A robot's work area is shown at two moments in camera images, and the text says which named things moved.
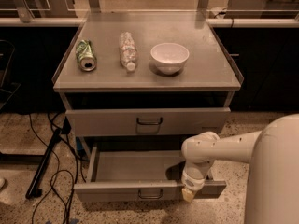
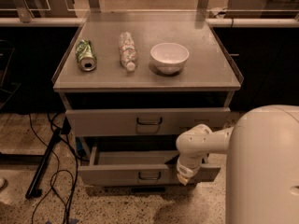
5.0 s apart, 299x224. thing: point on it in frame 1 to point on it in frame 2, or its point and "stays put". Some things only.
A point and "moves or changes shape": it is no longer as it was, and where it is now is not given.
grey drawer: [137, 174] moves or changes shape
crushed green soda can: [85, 55] stays put
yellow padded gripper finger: [187, 194] to [183, 179]
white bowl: [169, 58] stays put
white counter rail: [211, 22] stays put
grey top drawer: [147, 122] stays put
